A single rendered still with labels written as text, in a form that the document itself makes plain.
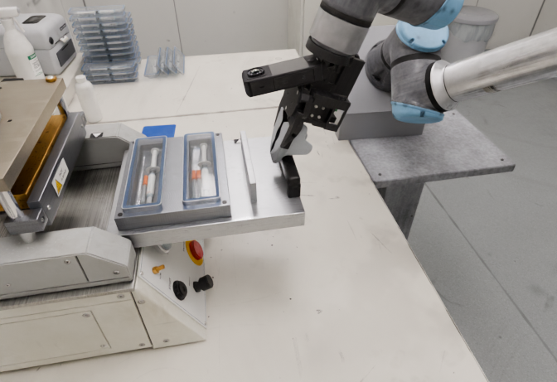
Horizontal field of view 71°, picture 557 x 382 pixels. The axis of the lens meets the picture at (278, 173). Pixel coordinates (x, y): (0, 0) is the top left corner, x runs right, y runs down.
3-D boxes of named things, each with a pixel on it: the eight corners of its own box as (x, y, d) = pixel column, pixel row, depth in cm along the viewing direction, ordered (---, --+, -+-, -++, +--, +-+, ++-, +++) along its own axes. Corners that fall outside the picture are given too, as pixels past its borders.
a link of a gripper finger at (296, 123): (290, 154, 60) (312, 105, 56) (281, 152, 60) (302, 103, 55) (284, 137, 64) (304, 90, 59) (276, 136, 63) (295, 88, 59)
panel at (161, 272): (205, 329, 67) (137, 276, 56) (201, 210, 90) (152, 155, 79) (215, 325, 67) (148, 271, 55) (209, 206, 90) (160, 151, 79)
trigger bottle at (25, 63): (18, 89, 130) (-17, 12, 114) (22, 79, 136) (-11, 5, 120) (46, 86, 132) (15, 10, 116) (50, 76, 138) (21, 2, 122)
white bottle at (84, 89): (105, 119, 123) (91, 77, 114) (89, 124, 121) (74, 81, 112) (99, 113, 126) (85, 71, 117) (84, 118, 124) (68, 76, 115)
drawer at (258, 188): (111, 254, 58) (96, 217, 53) (129, 166, 75) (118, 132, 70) (304, 229, 62) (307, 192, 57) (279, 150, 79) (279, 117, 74)
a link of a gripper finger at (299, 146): (302, 177, 65) (324, 132, 60) (269, 171, 63) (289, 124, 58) (298, 166, 68) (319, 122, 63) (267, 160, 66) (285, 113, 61)
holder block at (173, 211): (118, 230, 56) (113, 218, 55) (133, 152, 72) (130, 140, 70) (231, 216, 59) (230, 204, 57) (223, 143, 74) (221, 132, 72)
